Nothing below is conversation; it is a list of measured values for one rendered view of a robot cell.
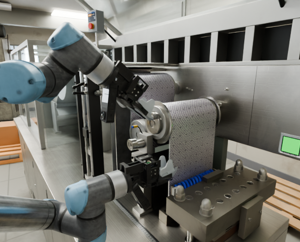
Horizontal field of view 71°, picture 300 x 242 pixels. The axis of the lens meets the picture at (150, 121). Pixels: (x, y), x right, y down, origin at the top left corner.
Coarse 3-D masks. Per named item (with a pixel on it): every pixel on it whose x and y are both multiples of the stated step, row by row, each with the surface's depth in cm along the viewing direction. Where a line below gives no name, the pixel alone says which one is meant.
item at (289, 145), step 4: (284, 136) 70; (284, 140) 70; (288, 140) 69; (292, 140) 68; (296, 140) 68; (284, 144) 71; (288, 144) 70; (292, 144) 69; (296, 144) 68; (284, 148) 71; (288, 148) 70; (292, 148) 69; (296, 148) 68; (288, 152) 70; (292, 152) 69; (296, 152) 68
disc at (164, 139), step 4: (156, 104) 71; (160, 104) 70; (164, 108) 68; (168, 112) 67; (168, 116) 67; (168, 120) 68; (168, 124) 68; (172, 124) 67; (168, 128) 68; (172, 128) 67; (148, 132) 78; (168, 132) 68; (168, 136) 69; (156, 140) 74; (160, 140) 72; (164, 140) 71
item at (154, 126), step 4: (152, 112) 71; (156, 112) 71; (156, 116) 69; (156, 120) 69; (160, 120) 69; (148, 124) 73; (152, 124) 71; (156, 124) 70; (160, 124) 69; (148, 128) 74; (152, 128) 72; (156, 128) 70; (160, 128) 69; (152, 132) 72; (156, 132) 70
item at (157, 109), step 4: (156, 108) 70; (160, 108) 69; (160, 112) 69; (164, 112) 68; (160, 116) 69; (164, 116) 68; (164, 120) 68; (164, 124) 68; (164, 128) 68; (160, 132) 70; (164, 132) 68; (156, 136) 72; (160, 136) 71; (164, 136) 70
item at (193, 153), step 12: (204, 132) 79; (180, 144) 72; (192, 144) 76; (204, 144) 80; (180, 156) 74; (192, 156) 78; (204, 156) 82; (180, 168) 75; (192, 168) 79; (204, 168) 83; (180, 180) 76
